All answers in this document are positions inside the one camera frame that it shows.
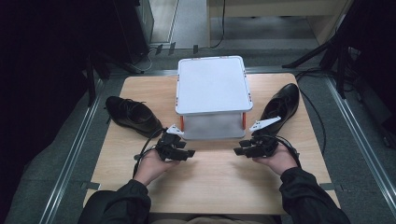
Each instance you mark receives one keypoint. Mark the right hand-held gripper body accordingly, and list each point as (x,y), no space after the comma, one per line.
(264,146)

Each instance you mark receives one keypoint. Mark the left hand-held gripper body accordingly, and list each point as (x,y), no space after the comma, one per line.
(166,146)

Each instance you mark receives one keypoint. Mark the black leather shoe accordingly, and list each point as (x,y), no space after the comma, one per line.
(285,101)
(134,115)

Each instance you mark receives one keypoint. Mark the white plastic box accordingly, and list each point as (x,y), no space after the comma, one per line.
(214,87)

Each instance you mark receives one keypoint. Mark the person's right hand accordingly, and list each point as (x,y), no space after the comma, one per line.
(281,161)

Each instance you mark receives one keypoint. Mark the person's left hand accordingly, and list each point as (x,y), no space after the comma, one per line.
(151,166)

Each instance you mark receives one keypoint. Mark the grey tape strip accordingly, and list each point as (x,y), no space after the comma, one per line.
(330,186)
(91,185)

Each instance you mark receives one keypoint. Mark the black metal stand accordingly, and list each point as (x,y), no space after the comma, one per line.
(91,81)

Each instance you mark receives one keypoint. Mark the black tripod stand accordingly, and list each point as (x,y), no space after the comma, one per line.
(337,53)

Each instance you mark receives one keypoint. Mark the black cabinet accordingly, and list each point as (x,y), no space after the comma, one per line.
(130,28)

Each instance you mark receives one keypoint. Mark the light wooden furniture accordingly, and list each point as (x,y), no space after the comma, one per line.
(274,7)

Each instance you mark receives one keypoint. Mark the metal floor rail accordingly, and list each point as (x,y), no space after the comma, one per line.
(358,130)
(71,155)

